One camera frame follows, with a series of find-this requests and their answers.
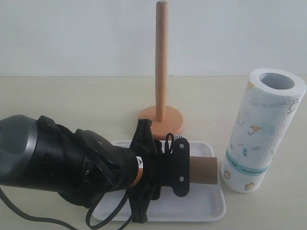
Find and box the white plastic tray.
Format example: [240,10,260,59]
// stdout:
[93,141,226,222]

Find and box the printed paper towel roll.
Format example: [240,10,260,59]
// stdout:
[221,69,307,193]

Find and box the brown cardboard tube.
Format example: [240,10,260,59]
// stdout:
[190,156,218,184]

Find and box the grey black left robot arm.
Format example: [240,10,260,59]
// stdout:
[0,115,190,211]

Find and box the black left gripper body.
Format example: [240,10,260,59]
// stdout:
[137,134,190,198]

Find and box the wooden paper towel holder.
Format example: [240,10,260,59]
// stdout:
[138,0,184,140]

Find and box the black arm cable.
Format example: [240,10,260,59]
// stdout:
[0,186,135,228]

